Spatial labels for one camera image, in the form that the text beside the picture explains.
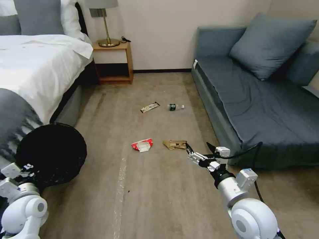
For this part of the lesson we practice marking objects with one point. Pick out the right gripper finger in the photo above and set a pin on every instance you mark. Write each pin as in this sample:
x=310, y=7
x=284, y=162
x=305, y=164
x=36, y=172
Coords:
x=211, y=149
x=197, y=157

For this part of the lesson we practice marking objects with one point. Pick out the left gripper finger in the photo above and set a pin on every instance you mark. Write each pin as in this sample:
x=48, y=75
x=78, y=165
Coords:
x=28, y=166

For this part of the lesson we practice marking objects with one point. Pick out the black woven trash bin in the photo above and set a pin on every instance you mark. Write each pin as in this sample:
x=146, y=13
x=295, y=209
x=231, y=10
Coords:
x=54, y=154

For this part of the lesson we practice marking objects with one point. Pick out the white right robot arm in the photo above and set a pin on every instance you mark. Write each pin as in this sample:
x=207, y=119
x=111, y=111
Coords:
x=251, y=219

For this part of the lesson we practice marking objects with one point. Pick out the brown crumpled cardboard piece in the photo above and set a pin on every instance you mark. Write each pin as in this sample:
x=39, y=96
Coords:
x=174, y=145

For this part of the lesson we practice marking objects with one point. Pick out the grey fringed blanket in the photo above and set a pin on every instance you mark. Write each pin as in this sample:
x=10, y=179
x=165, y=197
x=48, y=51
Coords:
x=17, y=117

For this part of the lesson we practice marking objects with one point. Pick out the small dark plastic bottle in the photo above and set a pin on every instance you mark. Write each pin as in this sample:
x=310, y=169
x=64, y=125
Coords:
x=173, y=107

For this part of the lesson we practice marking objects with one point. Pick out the red white crumpled packet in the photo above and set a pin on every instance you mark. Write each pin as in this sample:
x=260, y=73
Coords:
x=142, y=146

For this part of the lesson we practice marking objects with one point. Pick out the blue grey sofa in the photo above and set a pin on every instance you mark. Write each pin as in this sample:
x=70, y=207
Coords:
x=249, y=107

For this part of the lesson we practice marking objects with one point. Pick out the beige black snack wrapper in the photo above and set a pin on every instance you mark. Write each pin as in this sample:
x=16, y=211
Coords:
x=149, y=107

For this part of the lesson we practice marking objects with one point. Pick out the grey bed base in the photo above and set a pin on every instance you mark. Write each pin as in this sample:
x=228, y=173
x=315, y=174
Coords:
x=69, y=107

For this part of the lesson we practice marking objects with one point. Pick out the white duvet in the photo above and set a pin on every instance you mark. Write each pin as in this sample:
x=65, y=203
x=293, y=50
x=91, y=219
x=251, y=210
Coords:
x=40, y=69

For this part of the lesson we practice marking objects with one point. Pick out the square blue grey cushion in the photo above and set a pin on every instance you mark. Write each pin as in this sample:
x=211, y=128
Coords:
x=271, y=43

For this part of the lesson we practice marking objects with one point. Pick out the blue grey bolster cushion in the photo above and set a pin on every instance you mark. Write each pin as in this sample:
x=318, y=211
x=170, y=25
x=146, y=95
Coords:
x=310, y=64

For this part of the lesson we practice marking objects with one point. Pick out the wooden nightstand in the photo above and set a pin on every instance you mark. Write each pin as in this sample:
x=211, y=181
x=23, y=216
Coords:
x=113, y=51

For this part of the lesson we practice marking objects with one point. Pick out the small grey pillow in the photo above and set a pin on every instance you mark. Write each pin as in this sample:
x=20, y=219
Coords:
x=9, y=26

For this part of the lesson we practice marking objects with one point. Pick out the large grey pillow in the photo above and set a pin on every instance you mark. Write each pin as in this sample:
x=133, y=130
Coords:
x=41, y=16

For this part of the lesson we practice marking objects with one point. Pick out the white pillow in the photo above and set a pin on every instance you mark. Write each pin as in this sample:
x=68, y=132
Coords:
x=72, y=18
x=7, y=7

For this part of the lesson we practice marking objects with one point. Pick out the black headboard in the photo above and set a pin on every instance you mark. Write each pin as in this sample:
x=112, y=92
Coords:
x=83, y=20

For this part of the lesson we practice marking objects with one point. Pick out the brass table lamp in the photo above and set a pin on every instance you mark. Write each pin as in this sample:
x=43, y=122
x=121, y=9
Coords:
x=106, y=27

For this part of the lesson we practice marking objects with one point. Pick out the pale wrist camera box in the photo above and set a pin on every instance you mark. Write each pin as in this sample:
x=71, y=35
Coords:
x=10, y=170
x=222, y=151

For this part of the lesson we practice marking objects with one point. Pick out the grey wall switch plate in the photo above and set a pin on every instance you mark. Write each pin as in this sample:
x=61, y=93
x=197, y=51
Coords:
x=96, y=12

